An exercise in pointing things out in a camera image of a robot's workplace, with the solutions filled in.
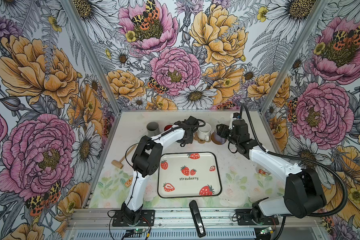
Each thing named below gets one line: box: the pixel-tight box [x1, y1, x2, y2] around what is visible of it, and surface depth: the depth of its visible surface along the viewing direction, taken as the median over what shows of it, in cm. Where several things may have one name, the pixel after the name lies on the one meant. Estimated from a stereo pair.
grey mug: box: [146, 121, 161, 137], surface depth 101 cm
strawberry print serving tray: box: [157, 151, 223, 198], surface depth 89 cm
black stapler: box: [189, 200, 207, 238], surface depth 72 cm
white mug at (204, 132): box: [197, 122, 212, 142], surface depth 100 cm
